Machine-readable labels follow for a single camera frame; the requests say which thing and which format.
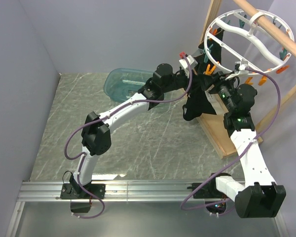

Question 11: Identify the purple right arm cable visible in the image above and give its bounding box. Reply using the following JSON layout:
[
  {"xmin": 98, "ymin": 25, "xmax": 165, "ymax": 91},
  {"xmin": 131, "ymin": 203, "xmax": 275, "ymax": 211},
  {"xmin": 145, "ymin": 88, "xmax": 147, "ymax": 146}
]
[{"xmin": 180, "ymin": 69, "xmax": 281, "ymax": 216}]

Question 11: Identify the teal transparent plastic bin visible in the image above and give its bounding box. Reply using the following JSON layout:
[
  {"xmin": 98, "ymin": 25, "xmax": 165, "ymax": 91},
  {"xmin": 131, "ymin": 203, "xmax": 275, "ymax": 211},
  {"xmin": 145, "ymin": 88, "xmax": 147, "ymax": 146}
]
[{"xmin": 104, "ymin": 68, "xmax": 153, "ymax": 103}]

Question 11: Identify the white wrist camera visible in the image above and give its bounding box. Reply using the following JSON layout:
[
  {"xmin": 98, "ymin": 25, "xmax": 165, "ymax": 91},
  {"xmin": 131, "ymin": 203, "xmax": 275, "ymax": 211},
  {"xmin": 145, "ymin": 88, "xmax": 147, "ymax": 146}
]
[
  {"xmin": 179, "ymin": 52, "xmax": 198, "ymax": 77},
  {"xmin": 225, "ymin": 60, "xmax": 249, "ymax": 80}
]

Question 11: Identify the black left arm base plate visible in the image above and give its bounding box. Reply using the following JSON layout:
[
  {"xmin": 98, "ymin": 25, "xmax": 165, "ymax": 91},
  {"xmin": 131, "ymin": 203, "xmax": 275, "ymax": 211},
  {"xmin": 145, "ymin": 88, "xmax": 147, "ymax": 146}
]
[{"xmin": 60, "ymin": 183, "xmax": 106, "ymax": 199}]

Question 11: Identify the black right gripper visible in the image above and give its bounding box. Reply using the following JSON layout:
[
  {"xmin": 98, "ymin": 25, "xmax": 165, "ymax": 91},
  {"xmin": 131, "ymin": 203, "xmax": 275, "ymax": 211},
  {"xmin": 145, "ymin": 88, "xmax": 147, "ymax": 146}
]
[{"xmin": 197, "ymin": 72, "xmax": 236, "ymax": 113}]

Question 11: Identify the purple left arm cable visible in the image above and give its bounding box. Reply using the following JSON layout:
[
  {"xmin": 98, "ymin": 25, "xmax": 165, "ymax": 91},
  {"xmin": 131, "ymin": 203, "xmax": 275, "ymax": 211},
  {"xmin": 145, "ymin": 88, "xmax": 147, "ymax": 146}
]
[{"xmin": 64, "ymin": 55, "xmax": 194, "ymax": 219}]

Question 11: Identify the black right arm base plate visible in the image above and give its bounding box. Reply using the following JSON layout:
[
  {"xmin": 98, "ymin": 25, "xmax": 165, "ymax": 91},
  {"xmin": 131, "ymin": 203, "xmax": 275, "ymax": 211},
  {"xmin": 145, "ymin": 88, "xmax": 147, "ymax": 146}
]
[{"xmin": 186, "ymin": 183, "xmax": 214, "ymax": 199}]

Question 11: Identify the orange hanger clip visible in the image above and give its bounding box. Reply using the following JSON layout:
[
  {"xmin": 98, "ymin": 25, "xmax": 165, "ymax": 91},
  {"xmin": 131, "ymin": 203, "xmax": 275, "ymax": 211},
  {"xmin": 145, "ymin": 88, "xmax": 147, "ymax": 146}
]
[
  {"xmin": 245, "ymin": 77, "xmax": 253, "ymax": 85},
  {"xmin": 203, "ymin": 64, "xmax": 216, "ymax": 76},
  {"xmin": 258, "ymin": 76, "xmax": 268, "ymax": 86}
]

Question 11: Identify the black underwear beige waistband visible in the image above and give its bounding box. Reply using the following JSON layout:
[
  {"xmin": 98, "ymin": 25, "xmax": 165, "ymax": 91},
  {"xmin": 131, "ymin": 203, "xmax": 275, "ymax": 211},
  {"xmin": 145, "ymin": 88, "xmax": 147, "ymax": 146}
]
[{"xmin": 183, "ymin": 72, "xmax": 222, "ymax": 121}]

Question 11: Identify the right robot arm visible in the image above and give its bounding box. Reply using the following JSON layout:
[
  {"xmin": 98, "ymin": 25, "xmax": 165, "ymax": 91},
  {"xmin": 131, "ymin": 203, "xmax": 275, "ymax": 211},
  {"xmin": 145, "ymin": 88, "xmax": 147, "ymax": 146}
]
[{"xmin": 201, "ymin": 72, "xmax": 286, "ymax": 218}]

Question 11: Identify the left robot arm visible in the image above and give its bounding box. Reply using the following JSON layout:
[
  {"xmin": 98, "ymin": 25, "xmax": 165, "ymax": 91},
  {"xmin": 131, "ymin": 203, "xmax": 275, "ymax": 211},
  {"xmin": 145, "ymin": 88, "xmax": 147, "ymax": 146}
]
[{"xmin": 63, "ymin": 64, "xmax": 195, "ymax": 199}]

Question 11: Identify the wooden drying rack frame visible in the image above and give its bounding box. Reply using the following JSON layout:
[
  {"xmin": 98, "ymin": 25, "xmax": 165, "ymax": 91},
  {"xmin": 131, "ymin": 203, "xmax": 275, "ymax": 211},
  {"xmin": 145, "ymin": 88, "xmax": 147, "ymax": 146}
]
[{"xmin": 200, "ymin": 0, "xmax": 296, "ymax": 158}]

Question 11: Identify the aluminium mounting rail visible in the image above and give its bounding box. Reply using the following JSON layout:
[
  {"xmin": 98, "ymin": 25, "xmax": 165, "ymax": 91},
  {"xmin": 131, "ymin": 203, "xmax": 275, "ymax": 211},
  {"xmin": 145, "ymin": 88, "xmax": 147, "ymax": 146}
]
[{"xmin": 5, "ymin": 179, "xmax": 279, "ymax": 237}]

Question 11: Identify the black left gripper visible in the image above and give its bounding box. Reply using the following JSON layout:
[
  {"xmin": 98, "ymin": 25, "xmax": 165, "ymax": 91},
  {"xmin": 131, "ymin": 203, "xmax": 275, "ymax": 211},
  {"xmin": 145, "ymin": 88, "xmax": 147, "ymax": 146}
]
[{"xmin": 163, "ymin": 70, "xmax": 200, "ymax": 95}]

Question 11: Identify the white round clip hanger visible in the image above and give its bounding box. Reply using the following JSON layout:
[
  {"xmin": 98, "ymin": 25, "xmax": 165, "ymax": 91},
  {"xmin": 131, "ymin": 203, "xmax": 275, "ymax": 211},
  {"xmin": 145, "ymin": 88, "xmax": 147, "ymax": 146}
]
[{"xmin": 204, "ymin": 9, "xmax": 295, "ymax": 74}]

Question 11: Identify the teal hanger clip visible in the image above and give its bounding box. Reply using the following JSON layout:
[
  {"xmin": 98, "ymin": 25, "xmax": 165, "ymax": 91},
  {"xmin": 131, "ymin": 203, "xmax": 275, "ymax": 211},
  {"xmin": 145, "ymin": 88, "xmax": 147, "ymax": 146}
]
[{"xmin": 203, "ymin": 44, "xmax": 213, "ymax": 63}]

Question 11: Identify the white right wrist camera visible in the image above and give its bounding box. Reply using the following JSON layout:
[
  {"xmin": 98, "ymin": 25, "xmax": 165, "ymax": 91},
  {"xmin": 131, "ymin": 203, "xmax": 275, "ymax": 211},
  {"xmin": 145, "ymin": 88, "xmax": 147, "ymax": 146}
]
[{"xmin": 225, "ymin": 60, "xmax": 249, "ymax": 80}]

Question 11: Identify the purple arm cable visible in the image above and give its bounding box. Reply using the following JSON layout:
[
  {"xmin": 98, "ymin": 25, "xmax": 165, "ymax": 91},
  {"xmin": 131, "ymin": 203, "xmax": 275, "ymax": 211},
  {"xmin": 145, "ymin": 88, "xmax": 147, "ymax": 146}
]
[
  {"xmin": 64, "ymin": 55, "xmax": 194, "ymax": 219},
  {"xmin": 180, "ymin": 69, "xmax": 281, "ymax": 216}
]

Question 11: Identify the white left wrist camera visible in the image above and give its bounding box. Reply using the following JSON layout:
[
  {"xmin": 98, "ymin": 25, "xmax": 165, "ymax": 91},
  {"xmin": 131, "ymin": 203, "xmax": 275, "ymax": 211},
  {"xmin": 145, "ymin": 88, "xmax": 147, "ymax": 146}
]
[{"xmin": 179, "ymin": 52, "xmax": 198, "ymax": 77}]

